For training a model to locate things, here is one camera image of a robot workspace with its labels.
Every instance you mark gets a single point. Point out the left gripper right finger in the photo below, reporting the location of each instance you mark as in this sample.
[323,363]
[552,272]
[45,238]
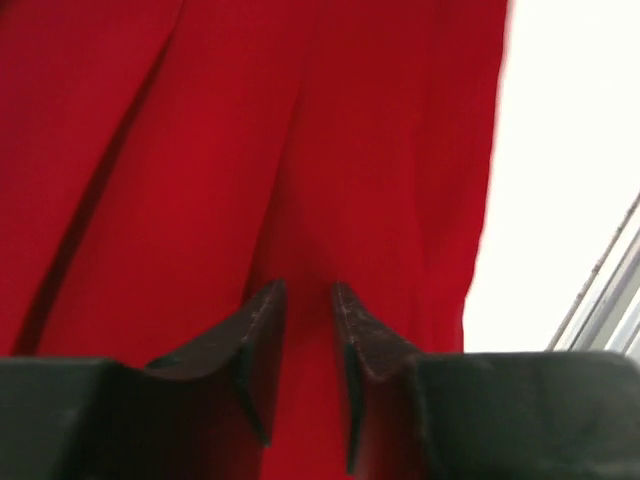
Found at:
[536,415]

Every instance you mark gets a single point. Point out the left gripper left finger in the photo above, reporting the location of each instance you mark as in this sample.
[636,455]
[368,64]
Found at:
[204,411]

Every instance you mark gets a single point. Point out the plain red skirt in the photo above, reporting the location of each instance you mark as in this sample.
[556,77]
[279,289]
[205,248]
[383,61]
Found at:
[162,160]

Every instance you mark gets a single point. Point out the aluminium frame rail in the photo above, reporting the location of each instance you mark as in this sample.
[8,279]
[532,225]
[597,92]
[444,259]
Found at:
[605,313]

